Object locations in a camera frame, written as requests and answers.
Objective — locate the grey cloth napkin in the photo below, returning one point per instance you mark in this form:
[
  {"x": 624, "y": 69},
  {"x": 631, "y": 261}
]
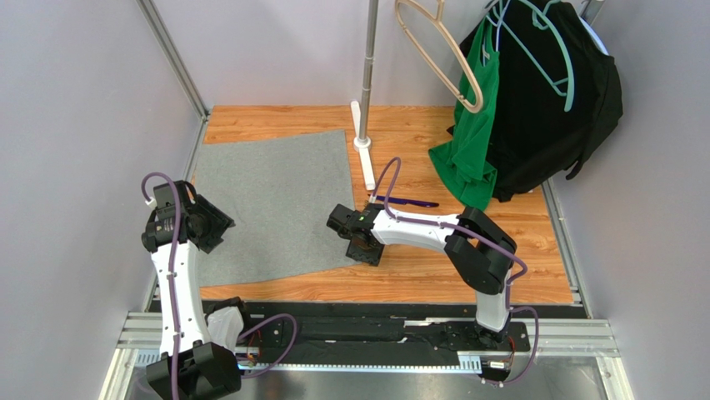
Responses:
[{"x": 279, "y": 192}]

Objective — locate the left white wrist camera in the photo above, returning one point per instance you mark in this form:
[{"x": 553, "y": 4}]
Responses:
[{"x": 151, "y": 203}]

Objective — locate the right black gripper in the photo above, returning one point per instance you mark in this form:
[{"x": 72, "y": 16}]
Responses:
[{"x": 362, "y": 251}]

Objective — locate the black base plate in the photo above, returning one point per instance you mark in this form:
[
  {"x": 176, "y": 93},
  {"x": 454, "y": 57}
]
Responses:
[{"x": 370, "y": 335}]

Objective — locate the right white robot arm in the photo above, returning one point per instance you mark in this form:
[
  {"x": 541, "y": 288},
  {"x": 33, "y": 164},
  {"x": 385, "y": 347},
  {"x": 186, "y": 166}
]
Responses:
[{"x": 480, "y": 251}]

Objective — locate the teal clothes hanger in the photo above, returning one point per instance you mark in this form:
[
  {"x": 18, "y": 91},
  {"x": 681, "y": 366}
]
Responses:
[{"x": 530, "y": 26}]

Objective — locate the green shirt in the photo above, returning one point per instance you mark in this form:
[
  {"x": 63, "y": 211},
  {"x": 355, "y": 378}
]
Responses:
[{"x": 461, "y": 163}]

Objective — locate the metal stand pole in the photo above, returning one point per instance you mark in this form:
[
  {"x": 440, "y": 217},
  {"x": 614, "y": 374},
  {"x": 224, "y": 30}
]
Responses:
[{"x": 372, "y": 18}]

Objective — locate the beige clothes hanger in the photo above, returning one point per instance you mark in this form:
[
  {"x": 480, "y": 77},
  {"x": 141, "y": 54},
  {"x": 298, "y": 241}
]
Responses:
[{"x": 423, "y": 25}]

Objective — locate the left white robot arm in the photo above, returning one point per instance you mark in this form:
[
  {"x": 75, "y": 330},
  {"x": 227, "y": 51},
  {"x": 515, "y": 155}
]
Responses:
[{"x": 196, "y": 358}]

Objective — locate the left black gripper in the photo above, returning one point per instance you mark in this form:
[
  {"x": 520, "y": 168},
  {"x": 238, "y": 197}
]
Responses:
[{"x": 219, "y": 222}]

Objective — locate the black shirt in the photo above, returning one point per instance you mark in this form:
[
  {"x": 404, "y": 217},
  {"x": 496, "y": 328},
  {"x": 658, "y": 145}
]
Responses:
[{"x": 532, "y": 138}]

